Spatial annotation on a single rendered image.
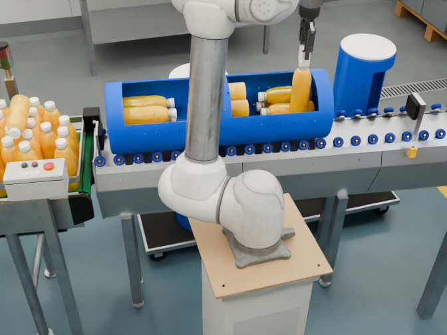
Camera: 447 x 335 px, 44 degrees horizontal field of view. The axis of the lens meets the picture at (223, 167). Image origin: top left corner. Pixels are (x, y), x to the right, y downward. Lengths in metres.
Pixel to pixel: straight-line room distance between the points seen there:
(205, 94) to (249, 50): 3.55
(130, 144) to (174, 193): 0.50
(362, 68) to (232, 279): 1.51
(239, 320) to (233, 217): 0.37
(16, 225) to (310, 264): 1.17
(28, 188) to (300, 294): 0.99
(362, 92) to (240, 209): 1.47
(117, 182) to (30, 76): 2.75
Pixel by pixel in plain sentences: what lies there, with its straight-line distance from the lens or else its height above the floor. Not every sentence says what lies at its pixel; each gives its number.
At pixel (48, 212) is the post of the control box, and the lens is 2.15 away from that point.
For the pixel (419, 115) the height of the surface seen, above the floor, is 1.03.
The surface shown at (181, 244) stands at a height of 0.15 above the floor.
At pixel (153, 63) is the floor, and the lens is 4.90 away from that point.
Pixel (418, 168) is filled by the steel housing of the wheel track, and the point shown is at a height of 0.80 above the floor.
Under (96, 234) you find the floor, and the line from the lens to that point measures 3.30.
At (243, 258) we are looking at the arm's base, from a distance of 1.74.
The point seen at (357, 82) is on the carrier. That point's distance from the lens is 2.92.
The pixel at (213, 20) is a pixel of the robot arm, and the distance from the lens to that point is 1.47.
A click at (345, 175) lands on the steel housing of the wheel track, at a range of 2.46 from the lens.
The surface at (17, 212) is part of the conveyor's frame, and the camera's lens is 2.27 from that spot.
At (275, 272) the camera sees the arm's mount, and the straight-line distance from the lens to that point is 1.74.
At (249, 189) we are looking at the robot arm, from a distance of 1.60.
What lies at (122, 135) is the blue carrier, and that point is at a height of 1.11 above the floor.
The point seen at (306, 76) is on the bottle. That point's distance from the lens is 2.16.
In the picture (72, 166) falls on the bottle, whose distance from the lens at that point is 2.16.
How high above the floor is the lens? 2.33
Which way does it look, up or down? 39 degrees down
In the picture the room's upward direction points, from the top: 1 degrees clockwise
